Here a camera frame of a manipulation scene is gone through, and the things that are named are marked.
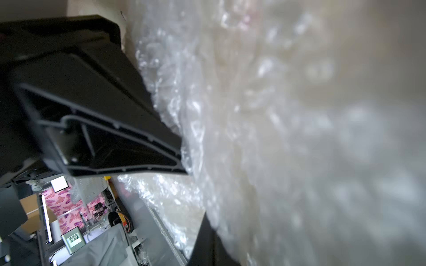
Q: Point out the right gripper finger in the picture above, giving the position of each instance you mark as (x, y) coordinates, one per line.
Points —
(204, 252)

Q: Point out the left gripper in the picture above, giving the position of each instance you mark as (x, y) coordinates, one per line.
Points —
(72, 103)

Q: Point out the bubble wrap pile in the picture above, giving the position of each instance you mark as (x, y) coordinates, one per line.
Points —
(303, 123)

